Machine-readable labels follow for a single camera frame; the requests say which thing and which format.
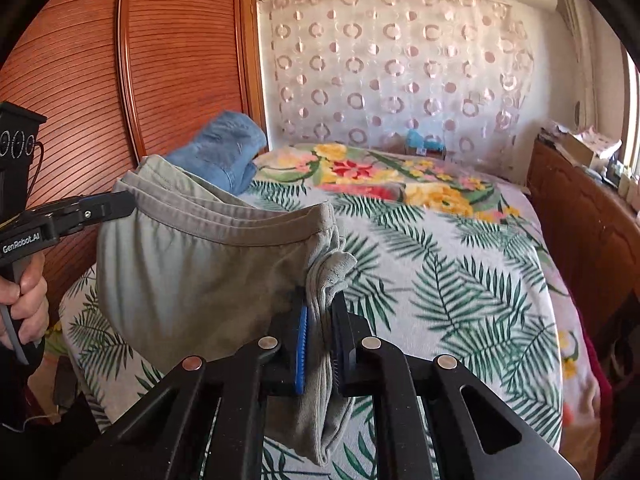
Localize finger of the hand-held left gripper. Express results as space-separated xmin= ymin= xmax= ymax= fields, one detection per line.
xmin=45 ymin=191 xmax=137 ymax=236

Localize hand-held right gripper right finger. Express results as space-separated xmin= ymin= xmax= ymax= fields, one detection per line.
xmin=330 ymin=291 xmax=578 ymax=480

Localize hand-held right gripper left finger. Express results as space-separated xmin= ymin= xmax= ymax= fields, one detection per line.
xmin=60 ymin=305 xmax=308 ymax=480

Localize person's left hand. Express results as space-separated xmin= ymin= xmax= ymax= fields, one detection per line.
xmin=0 ymin=265 xmax=51 ymax=347

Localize leaf print bed sheet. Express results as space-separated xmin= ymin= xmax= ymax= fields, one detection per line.
xmin=59 ymin=180 xmax=601 ymax=480

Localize folded blue jeans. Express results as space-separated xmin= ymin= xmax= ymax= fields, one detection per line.
xmin=165 ymin=111 xmax=268 ymax=196

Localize brown wooden wardrobe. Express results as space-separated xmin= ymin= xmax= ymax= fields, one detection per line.
xmin=0 ymin=0 xmax=268 ymax=311

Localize floral print blanket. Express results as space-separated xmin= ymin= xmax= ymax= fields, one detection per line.
xmin=252 ymin=142 xmax=531 ymax=221

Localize person's dark clothing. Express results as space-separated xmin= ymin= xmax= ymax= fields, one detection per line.
xmin=0 ymin=350 xmax=111 ymax=480

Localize small blue toy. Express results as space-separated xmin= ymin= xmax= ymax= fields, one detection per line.
xmin=404 ymin=129 xmax=446 ymax=158

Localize dark red cloth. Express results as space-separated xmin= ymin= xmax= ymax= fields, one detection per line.
xmin=585 ymin=335 xmax=616 ymax=461

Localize brown wooden bed board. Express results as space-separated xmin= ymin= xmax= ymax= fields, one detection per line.
xmin=525 ymin=137 xmax=640 ymax=331

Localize sheer curtain with circles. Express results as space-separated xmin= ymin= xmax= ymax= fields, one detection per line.
xmin=257 ymin=0 xmax=536 ymax=161

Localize cardboard box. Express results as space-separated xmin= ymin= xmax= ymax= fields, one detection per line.
xmin=565 ymin=132 xmax=623 ymax=168

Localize window frame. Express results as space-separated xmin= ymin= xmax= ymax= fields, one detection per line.
xmin=620 ymin=45 xmax=640 ymax=181

